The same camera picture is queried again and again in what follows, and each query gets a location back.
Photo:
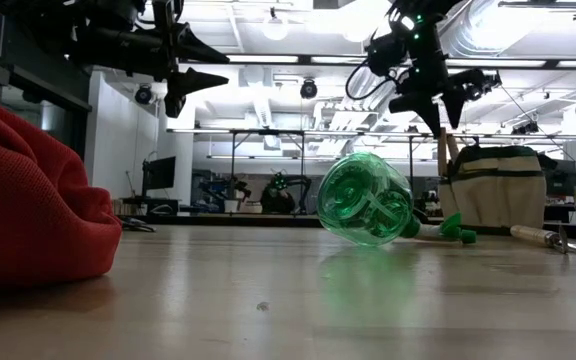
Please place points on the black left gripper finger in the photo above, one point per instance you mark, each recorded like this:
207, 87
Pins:
198, 80
193, 50

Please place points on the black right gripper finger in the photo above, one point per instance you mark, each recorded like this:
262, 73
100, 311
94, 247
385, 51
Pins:
455, 102
425, 107

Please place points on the beige green-trimmed gardening bag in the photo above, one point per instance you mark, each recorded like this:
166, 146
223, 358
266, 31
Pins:
498, 200

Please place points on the green plastic spray bottle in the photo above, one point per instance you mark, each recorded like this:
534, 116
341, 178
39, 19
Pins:
363, 200

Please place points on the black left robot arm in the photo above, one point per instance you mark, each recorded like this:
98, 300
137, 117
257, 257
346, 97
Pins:
43, 15

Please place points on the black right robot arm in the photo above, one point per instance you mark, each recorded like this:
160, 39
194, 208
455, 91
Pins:
428, 10

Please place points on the black background robot arm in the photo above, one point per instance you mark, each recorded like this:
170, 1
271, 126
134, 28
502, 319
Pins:
280, 181
228, 189

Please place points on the red knit gardening glove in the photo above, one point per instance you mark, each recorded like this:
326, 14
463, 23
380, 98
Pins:
28, 200

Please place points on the black ceiling spotlight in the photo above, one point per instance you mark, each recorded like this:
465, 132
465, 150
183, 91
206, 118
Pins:
308, 89
143, 94

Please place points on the round white ceiling lamp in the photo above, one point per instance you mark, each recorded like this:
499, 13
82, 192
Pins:
275, 38

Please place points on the black computer monitor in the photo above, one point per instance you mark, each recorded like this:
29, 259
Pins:
158, 175
563, 177

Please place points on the white cup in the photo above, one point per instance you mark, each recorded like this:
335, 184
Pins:
230, 206

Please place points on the dark background desk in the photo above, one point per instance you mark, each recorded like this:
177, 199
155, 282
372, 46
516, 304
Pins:
158, 205

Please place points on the person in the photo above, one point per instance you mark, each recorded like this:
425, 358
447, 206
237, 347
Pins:
275, 202

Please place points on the black ceiling mounted camera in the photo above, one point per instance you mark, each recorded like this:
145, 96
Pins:
485, 82

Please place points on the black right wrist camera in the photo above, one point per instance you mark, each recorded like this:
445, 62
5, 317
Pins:
385, 52

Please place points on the long fluorescent light rail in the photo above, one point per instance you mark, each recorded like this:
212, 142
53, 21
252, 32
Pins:
263, 58

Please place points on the small black ceiling camera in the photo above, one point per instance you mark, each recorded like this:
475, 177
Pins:
525, 129

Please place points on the black metal workstation frame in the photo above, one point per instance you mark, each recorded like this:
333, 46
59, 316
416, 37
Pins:
268, 132

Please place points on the black aluminium table frame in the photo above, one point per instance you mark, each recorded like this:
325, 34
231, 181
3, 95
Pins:
193, 219

